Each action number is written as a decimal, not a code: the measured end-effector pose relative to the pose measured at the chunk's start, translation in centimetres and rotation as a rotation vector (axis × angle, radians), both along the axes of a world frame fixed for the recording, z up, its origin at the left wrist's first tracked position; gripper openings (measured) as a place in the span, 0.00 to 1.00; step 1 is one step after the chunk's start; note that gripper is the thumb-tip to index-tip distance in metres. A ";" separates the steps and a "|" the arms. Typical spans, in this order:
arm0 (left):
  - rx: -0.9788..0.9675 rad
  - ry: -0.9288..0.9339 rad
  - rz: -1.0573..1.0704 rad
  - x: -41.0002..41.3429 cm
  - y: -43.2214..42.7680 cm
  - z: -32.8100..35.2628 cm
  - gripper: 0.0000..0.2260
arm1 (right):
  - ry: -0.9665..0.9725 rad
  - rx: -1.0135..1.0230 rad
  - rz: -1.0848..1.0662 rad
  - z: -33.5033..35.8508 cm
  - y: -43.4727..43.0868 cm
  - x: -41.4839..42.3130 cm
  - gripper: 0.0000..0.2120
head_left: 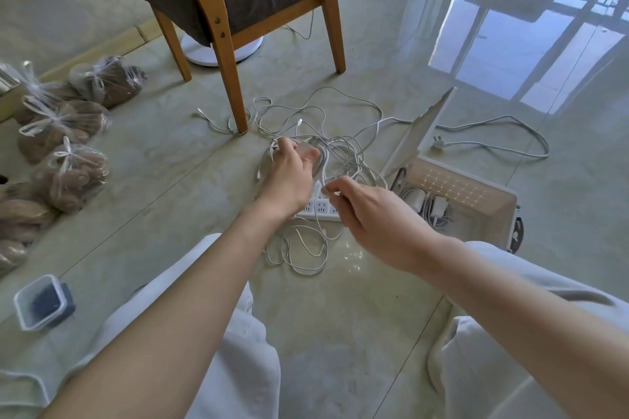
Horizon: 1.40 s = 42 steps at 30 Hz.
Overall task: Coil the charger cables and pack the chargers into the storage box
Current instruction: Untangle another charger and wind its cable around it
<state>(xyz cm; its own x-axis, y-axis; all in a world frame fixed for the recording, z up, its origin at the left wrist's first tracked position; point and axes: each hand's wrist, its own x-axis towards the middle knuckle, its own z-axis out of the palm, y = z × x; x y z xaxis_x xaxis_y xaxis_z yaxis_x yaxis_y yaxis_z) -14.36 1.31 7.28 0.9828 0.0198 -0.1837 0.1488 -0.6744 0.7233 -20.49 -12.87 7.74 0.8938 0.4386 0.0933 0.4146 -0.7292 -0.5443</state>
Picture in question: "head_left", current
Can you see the person's left hand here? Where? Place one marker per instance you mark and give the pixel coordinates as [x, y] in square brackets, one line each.
[287, 178]

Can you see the person's right hand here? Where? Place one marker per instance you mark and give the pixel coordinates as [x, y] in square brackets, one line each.
[383, 224]

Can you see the person's right thumb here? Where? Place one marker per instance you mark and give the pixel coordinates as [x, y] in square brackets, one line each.
[348, 215]

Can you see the person's left thumb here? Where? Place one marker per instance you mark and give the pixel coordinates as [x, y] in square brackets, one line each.
[310, 154]

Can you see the person's left forearm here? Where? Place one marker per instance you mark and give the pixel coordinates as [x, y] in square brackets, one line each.
[172, 315]

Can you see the person's right forearm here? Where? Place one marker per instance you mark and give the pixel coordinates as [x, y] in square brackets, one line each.
[530, 330]

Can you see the white power strip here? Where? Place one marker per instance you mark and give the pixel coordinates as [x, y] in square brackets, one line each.
[314, 207]

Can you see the white charger adapter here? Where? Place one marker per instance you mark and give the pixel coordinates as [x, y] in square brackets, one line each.
[440, 210]
[418, 198]

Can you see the white storage box lid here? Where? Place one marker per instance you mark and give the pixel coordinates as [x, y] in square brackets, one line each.
[417, 134]

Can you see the white plastic storage box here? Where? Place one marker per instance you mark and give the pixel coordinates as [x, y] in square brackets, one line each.
[471, 197]

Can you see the white round fan base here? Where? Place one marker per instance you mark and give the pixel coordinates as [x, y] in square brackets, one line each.
[201, 53]

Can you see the black round wheel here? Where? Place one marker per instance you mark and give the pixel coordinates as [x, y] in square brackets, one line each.
[517, 235]

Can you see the person's white trousers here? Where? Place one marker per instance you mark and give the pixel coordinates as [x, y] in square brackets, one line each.
[236, 364]

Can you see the clear bag of potatoes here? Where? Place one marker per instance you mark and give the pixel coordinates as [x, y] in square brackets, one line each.
[110, 80]
[46, 97]
[73, 178]
[64, 126]
[19, 222]

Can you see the clear plastic food container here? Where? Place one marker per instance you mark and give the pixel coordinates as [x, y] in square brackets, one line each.
[44, 303]

